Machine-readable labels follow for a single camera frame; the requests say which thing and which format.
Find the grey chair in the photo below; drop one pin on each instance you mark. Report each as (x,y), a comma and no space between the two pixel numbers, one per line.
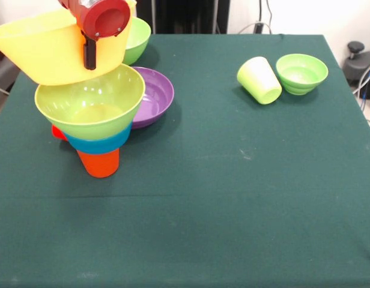
(3,78)

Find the blue bowl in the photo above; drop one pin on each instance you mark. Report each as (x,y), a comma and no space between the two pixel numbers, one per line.
(98,145)

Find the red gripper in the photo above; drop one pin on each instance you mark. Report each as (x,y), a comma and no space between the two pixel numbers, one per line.
(107,18)

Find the purple bowl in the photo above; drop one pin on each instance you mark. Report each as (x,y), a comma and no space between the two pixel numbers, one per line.
(158,99)

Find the small green bowl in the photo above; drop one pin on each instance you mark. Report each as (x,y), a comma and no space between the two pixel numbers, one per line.
(305,72)

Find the large light green bowl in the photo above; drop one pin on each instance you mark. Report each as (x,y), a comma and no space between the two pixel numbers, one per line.
(95,126)
(138,39)

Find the red cup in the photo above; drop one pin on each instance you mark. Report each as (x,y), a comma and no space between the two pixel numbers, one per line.
(57,132)

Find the dark green tablecloth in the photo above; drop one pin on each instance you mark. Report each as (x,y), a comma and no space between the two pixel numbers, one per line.
(185,225)

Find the large yellow bowl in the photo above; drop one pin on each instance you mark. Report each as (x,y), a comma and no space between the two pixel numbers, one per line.
(47,57)

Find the yellow-green cup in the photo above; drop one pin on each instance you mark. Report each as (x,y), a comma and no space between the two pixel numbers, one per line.
(261,84)

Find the black knobbed stand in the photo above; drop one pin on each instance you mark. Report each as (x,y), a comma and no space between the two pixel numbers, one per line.
(356,48)

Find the orange cup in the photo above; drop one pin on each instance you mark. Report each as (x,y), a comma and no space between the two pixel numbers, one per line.
(101,166)

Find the black power plug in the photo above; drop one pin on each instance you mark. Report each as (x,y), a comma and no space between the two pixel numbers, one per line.
(258,27)

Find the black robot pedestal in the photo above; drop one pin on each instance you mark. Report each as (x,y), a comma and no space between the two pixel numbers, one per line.
(185,15)

